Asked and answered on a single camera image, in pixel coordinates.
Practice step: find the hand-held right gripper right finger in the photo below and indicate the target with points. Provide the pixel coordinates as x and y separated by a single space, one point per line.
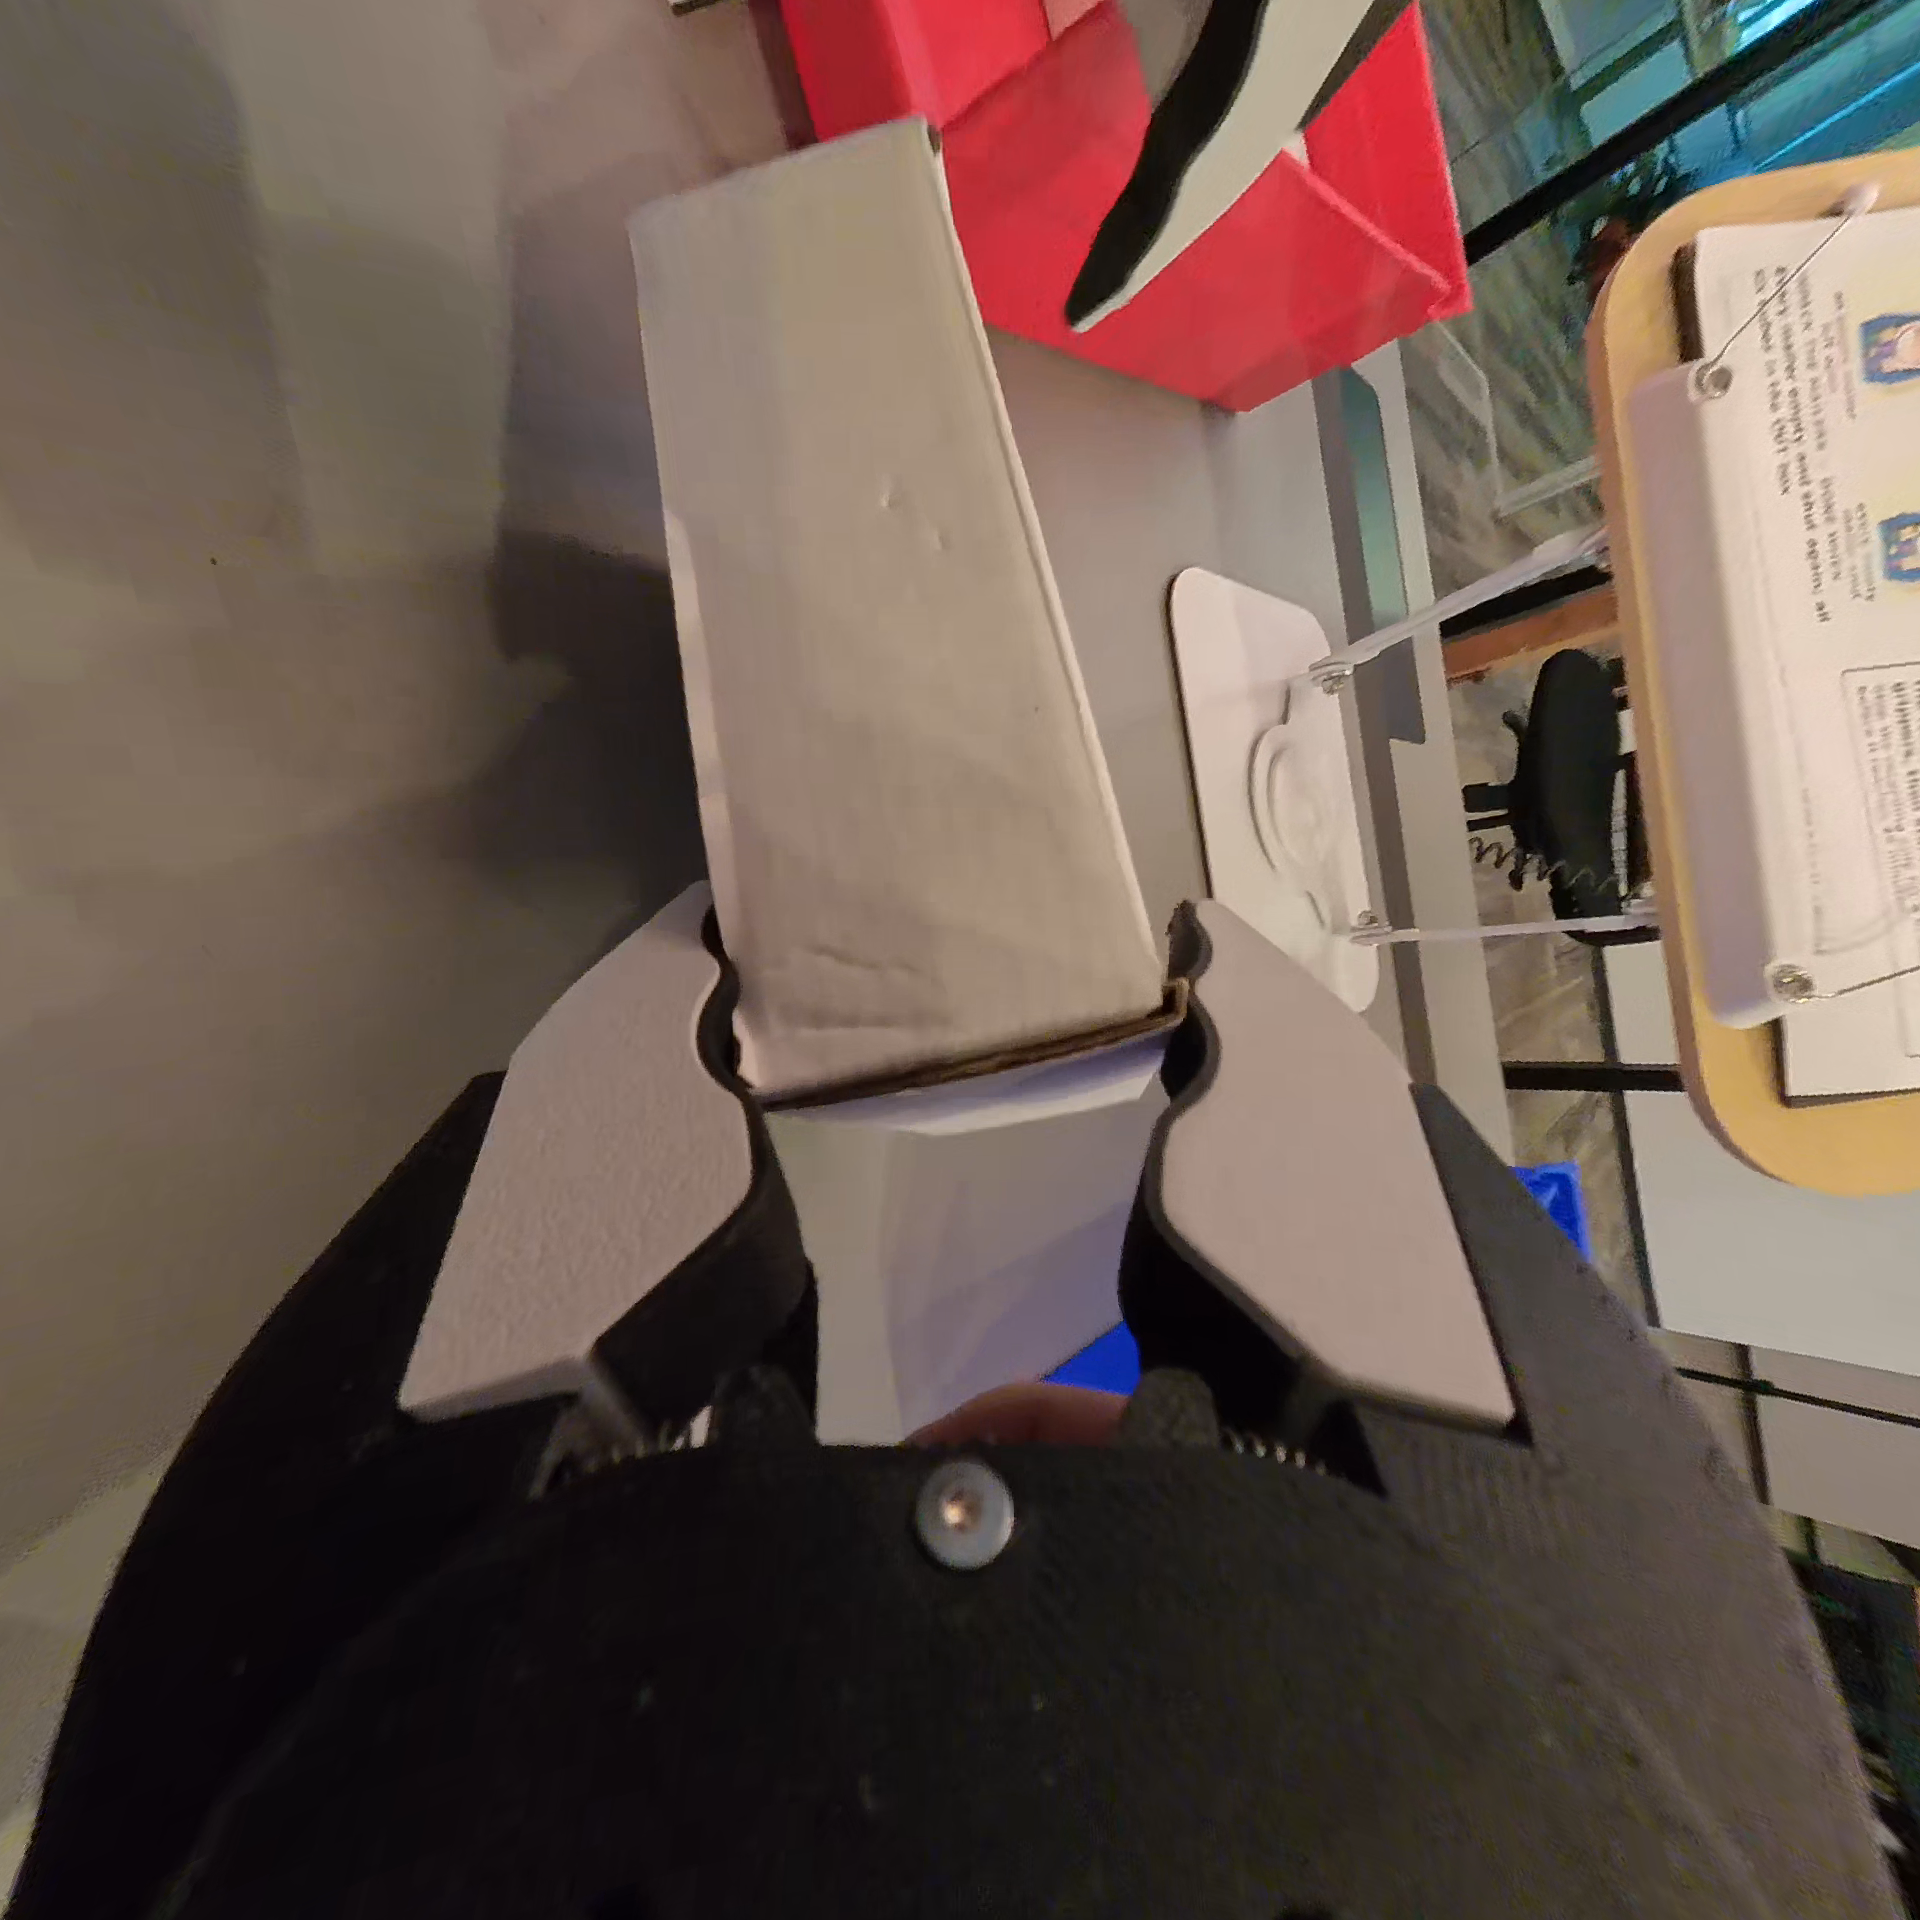
1321 1185

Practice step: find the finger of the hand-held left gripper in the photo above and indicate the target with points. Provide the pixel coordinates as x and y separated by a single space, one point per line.
1290 89

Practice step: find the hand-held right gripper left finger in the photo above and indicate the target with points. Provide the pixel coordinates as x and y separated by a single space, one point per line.
600 1169

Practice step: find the red plastic bin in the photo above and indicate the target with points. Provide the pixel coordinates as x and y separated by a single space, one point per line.
1275 315

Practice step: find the blue plastic bin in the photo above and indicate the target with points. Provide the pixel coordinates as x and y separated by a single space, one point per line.
1553 1200

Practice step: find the white cardboard box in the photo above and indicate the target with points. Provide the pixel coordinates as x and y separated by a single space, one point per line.
870 600

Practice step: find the clear acrylic stand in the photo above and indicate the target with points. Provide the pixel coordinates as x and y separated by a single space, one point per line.
1293 819

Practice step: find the round wooden table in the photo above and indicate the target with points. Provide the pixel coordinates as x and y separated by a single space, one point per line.
1634 283

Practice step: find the black office chair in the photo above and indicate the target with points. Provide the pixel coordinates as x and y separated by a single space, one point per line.
1567 782

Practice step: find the white sign holder bar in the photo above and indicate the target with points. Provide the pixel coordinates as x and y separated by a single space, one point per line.
1710 676

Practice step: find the printed instruction sheet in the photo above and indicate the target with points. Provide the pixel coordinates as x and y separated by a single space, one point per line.
1843 495

